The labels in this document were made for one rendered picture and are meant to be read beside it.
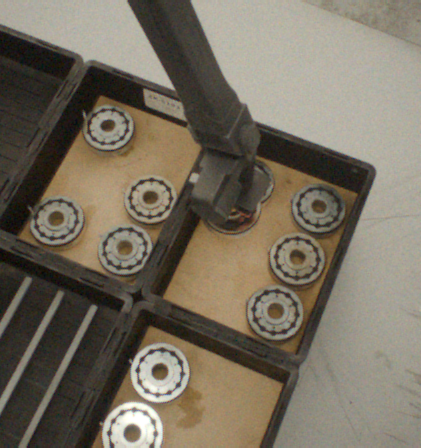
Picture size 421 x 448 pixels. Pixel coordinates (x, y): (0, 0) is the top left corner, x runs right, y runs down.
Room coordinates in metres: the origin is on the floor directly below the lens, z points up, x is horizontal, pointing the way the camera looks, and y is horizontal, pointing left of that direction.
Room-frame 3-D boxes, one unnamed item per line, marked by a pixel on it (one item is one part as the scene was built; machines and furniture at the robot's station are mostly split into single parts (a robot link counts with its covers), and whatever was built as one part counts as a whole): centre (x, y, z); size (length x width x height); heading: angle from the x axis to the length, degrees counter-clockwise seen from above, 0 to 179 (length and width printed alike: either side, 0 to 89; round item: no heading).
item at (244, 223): (0.50, -0.05, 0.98); 0.10 x 0.10 x 0.01
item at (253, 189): (0.49, -0.05, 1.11); 0.10 x 0.07 x 0.07; 60
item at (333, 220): (0.55, -0.22, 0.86); 0.10 x 0.10 x 0.01
